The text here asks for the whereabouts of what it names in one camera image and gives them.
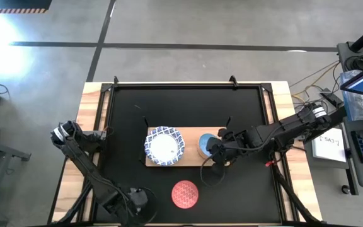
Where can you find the white paper sign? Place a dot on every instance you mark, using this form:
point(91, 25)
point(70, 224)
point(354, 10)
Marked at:
point(328, 145)

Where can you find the clear plastic bag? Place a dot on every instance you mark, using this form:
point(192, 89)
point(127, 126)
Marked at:
point(362, 107)

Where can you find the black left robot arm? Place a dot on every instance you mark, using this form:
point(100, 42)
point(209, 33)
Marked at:
point(87, 170)

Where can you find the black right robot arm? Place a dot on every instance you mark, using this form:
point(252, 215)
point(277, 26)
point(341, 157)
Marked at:
point(282, 130)

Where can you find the black power strip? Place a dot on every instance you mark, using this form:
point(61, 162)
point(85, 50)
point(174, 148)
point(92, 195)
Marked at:
point(331, 99)

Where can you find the orange patterned ceramic bowl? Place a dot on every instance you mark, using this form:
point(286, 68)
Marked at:
point(204, 153)

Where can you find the black metal table frame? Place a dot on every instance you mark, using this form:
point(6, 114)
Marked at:
point(184, 84)

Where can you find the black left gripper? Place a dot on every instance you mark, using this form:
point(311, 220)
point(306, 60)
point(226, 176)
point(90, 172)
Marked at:
point(138, 198)

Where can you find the blue white paper bowl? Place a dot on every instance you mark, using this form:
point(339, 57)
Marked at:
point(164, 146)

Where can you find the black metal wooden shelf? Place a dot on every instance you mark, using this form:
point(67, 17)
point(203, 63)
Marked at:
point(191, 145)

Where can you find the hazard striped floor mat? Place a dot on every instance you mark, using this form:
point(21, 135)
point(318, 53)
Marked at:
point(11, 4)

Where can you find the grey floral bowl red inside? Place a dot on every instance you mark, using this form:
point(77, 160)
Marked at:
point(184, 194)

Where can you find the red clip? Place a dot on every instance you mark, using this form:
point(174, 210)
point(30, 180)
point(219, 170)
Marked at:
point(268, 163)

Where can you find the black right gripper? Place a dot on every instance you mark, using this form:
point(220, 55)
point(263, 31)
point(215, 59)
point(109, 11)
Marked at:
point(227, 148)

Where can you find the black caster wheel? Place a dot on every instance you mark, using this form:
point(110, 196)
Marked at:
point(345, 189)

